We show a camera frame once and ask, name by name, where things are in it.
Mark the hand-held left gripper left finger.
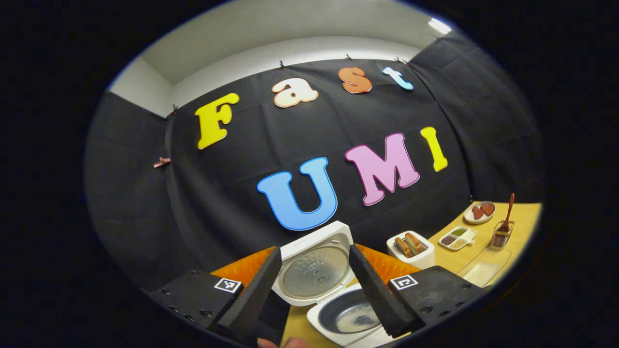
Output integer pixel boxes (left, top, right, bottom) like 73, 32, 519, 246
147, 246, 283, 341

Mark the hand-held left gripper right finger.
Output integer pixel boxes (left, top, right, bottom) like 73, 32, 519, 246
348, 244, 484, 339

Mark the thin white rice layer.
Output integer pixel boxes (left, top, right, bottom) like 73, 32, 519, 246
337, 313, 381, 334

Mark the white rice cooker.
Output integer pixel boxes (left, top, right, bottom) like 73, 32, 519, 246
272, 221, 402, 348

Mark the metal wire chopstick holder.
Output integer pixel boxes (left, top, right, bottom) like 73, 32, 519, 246
491, 220, 515, 248

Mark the brown wooden spoon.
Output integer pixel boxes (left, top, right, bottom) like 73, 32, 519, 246
497, 193, 516, 232

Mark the white toaster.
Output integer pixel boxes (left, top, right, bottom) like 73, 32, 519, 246
386, 231, 435, 270

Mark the white divided dish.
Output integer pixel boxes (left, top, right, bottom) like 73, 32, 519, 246
438, 226, 477, 251

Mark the clear plastic container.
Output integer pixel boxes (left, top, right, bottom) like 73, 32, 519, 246
457, 246, 512, 288

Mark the white round plate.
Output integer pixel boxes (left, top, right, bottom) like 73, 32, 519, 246
464, 201, 497, 225

